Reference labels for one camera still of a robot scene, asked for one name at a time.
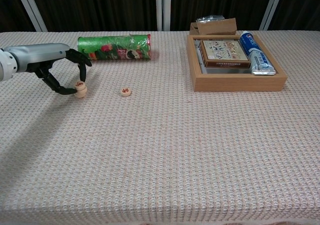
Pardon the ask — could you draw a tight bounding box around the woven beige tablecloth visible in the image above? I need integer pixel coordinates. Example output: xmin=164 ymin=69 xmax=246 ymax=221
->
xmin=0 ymin=30 xmax=320 ymax=225

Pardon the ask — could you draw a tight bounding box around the green chips can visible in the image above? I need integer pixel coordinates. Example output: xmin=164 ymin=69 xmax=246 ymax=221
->
xmin=77 ymin=33 xmax=153 ymax=62

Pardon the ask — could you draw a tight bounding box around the dark pleated curtain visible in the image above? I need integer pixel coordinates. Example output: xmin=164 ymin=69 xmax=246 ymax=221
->
xmin=0 ymin=0 xmax=320 ymax=33

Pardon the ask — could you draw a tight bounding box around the brown printed card box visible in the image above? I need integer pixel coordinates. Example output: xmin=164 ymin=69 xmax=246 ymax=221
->
xmin=199 ymin=39 xmax=252 ymax=69

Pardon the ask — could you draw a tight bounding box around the clear plastic bag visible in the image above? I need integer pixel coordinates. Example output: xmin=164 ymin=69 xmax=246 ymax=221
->
xmin=195 ymin=14 xmax=225 ymax=24

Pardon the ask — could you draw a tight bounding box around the wooden square tray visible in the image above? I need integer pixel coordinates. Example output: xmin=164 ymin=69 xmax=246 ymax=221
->
xmin=186 ymin=34 xmax=288 ymax=93

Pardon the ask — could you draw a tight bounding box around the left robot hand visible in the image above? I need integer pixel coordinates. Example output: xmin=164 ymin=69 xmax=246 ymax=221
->
xmin=2 ymin=43 xmax=93 ymax=96

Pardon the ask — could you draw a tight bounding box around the brown cardboard box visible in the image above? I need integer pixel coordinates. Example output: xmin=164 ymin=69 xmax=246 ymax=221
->
xmin=189 ymin=17 xmax=238 ymax=36

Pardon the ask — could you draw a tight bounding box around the blue white toothpaste tube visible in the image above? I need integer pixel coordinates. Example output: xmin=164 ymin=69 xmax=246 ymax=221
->
xmin=239 ymin=31 xmax=277 ymax=76

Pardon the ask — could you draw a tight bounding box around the white metal frame post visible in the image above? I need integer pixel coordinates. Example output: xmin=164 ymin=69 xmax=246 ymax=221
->
xmin=259 ymin=0 xmax=286 ymax=31
xmin=13 ymin=0 xmax=48 ymax=33
xmin=155 ymin=0 xmax=172 ymax=32

